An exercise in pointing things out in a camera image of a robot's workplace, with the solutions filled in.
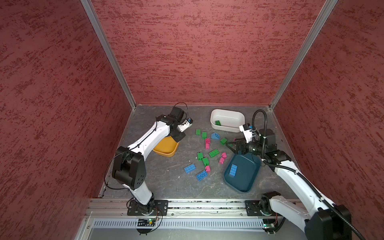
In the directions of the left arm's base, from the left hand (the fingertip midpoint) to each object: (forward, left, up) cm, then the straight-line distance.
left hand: (176, 137), depth 87 cm
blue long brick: (-16, -34, -10) cm, 39 cm away
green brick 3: (+4, -30, -10) cm, 32 cm away
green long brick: (+20, -28, -10) cm, 36 cm away
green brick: (+11, -13, -11) cm, 20 cm away
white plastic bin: (+24, -38, -12) cm, 47 cm away
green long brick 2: (-5, -23, -10) cm, 26 cm away
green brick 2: (+9, -17, -11) cm, 22 cm away
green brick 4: (-7, -14, -10) cm, 19 cm away
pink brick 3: (-15, -19, -10) cm, 26 cm away
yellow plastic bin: (-1, +7, -10) cm, 12 cm away
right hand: (-8, -30, +6) cm, 31 cm away
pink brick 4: (-6, -30, -11) cm, 32 cm away
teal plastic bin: (-16, -40, -13) cm, 45 cm away
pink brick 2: (0, -19, -10) cm, 22 cm away
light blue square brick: (+8, -25, -10) cm, 28 cm away
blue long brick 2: (-15, -8, -12) cm, 20 cm away
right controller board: (-43, -48, -13) cm, 66 cm away
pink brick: (+4, -20, -12) cm, 23 cm away
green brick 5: (-11, -18, -10) cm, 23 cm away
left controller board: (-41, +12, -14) cm, 45 cm away
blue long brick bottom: (-18, -15, -13) cm, 27 cm away
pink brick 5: (-10, -28, -11) cm, 31 cm away
